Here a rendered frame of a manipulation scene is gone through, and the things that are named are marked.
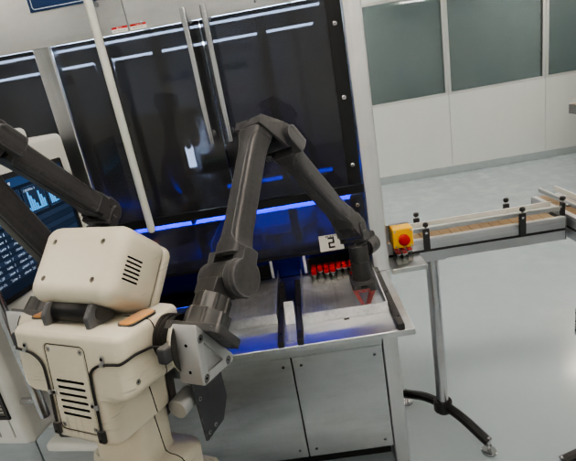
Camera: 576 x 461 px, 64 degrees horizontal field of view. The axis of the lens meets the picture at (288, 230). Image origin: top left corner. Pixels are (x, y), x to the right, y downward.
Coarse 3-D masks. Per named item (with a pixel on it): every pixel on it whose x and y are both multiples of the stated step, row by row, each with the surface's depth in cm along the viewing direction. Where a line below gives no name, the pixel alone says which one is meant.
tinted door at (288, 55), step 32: (320, 0) 139; (224, 32) 142; (256, 32) 142; (288, 32) 142; (320, 32) 142; (224, 64) 145; (256, 64) 145; (288, 64) 145; (320, 64) 145; (256, 96) 148; (288, 96) 148; (320, 96) 148; (224, 128) 151; (320, 128) 151; (320, 160) 154; (288, 192) 158
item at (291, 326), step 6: (288, 306) 143; (288, 312) 143; (288, 318) 142; (294, 318) 142; (288, 324) 142; (294, 324) 141; (288, 330) 138; (294, 330) 137; (288, 336) 135; (294, 336) 134; (288, 342) 132
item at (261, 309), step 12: (264, 288) 169; (276, 288) 159; (240, 300) 163; (252, 300) 161; (264, 300) 160; (276, 300) 151; (240, 312) 154; (252, 312) 153; (264, 312) 151; (276, 312) 144; (240, 324) 143; (252, 324) 143; (264, 324) 143
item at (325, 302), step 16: (304, 288) 163; (320, 288) 161; (336, 288) 159; (304, 304) 152; (320, 304) 150; (336, 304) 148; (352, 304) 147; (368, 304) 138; (384, 304) 138; (304, 320) 140; (320, 320) 140
